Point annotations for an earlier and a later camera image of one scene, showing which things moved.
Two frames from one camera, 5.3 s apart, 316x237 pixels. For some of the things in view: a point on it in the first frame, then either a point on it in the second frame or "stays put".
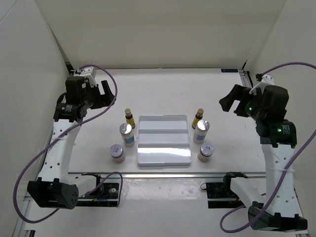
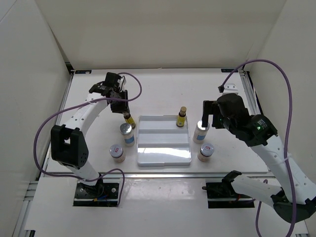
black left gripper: x=104 y=99 -> x=124 y=107
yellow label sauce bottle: x=198 y=116 -> x=181 y=118
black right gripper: x=237 y=93 -> x=209 y=108
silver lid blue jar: x=200 y=132 stays put
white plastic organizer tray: x=163 y=141 stays put
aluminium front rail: x=173 y=174 stays put
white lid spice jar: x=206 y=150 stays put
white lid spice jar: x=116 y=151 stays put
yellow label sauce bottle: x=129 y=118 stays put
